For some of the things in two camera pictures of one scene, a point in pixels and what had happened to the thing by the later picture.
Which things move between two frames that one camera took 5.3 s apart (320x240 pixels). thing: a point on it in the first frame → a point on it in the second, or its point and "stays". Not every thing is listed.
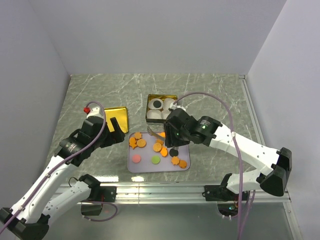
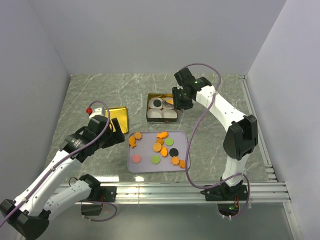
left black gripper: x=116 y=136 stays
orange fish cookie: x=164 y=151 stays
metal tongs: x=156 y=127 → x=165 y=105
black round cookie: x=157 y=104 stays
